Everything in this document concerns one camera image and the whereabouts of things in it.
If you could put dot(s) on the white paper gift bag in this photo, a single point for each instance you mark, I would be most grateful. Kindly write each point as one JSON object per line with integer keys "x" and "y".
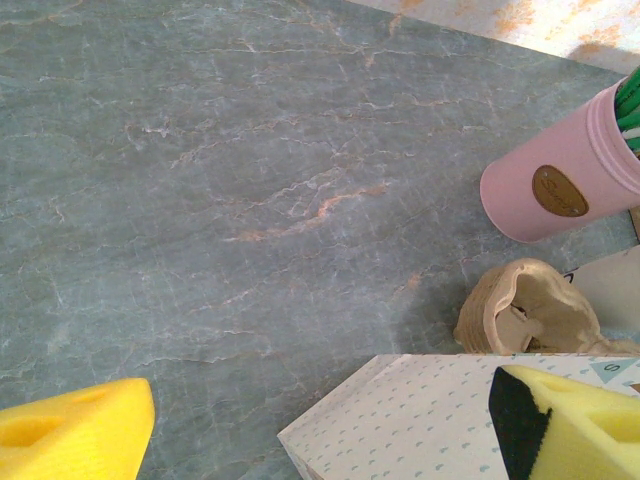
{"x": 410, "y": 425}

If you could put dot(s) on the green white stick packet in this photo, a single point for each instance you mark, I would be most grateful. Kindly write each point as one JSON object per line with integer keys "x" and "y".
{"x": 631, "y": 97}
{"x": 632, "y": 135}

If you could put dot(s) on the stack of cardboard cup carriers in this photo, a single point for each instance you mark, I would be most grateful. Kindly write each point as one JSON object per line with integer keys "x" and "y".
{"x": 525, "y": 310}

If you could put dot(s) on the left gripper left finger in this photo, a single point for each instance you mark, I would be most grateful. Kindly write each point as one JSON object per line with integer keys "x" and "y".
{"x": 75, "y": 435}

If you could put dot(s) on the pink cylindrical holder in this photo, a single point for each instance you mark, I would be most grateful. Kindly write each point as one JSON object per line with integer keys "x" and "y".
{"x": 545, "y": 150}

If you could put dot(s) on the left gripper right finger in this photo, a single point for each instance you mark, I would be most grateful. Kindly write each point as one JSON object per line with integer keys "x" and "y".
{"x": 575, "y": 430}

